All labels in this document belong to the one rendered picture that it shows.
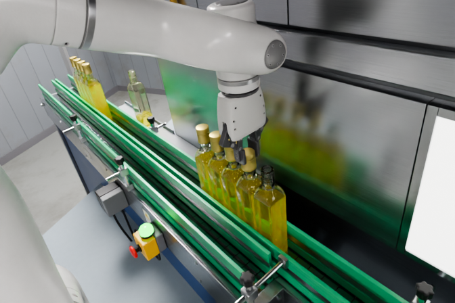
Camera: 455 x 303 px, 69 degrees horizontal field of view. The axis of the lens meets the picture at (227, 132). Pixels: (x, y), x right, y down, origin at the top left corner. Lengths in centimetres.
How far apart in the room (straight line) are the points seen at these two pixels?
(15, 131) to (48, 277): 356
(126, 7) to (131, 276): 102
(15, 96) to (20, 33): 361
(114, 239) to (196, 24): 112
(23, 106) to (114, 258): 294
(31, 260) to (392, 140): 60
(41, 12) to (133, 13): 11
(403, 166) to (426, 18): 25
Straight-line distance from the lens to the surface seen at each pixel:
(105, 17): 48
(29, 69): 415
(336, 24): 66
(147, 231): 106
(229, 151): 77
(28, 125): 418
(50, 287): 60
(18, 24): 47
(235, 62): 50
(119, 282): 133
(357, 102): 65
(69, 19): 47
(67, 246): 155
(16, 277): 58
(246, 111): 66
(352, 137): 69
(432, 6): 58
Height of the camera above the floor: 175
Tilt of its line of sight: 31 degrees down
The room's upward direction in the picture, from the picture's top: 8 degrees counter-clockwise
